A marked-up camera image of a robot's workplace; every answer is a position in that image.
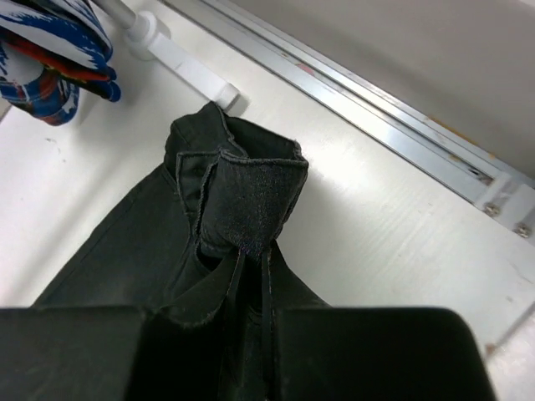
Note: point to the white clothes rack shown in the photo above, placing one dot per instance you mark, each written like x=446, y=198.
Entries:
x=148, y=38

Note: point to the black denim trousers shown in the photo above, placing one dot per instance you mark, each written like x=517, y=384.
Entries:
x=193, y=243

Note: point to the aluminium side rail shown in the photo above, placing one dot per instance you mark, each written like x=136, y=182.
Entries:
x=498, y=190

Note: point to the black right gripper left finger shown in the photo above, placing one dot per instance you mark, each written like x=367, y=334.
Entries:
x=74, y=353

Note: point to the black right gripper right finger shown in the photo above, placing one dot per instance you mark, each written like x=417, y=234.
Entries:
x=383, y=353

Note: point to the blue patterned garment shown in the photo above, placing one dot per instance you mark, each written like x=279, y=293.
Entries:
x=50, y=50

